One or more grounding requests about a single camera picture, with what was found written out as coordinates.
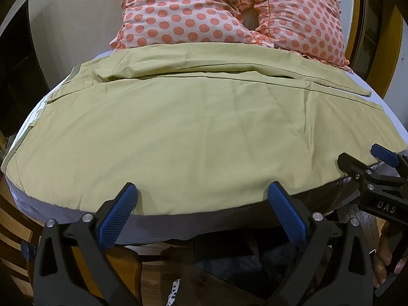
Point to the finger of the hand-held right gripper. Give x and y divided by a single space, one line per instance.
352 165
386 155

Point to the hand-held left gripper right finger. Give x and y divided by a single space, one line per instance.
286 214

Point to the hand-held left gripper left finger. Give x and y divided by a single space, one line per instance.
118 216

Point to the olive green sheet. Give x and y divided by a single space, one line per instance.
178 140

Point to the person's right hand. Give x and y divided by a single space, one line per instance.
384 255

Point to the person's dark grey clothing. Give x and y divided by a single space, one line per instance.
226 267

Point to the white black-dotted cloth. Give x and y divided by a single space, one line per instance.
173 290

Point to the wooden wardrobe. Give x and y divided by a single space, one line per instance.
379 32

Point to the small polka dot pillow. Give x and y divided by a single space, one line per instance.
306 19

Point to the dark cabinet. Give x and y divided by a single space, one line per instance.
19 76

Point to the large polka dot pillow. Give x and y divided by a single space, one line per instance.
178 9

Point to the wooden bed frame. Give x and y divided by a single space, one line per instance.
19 229

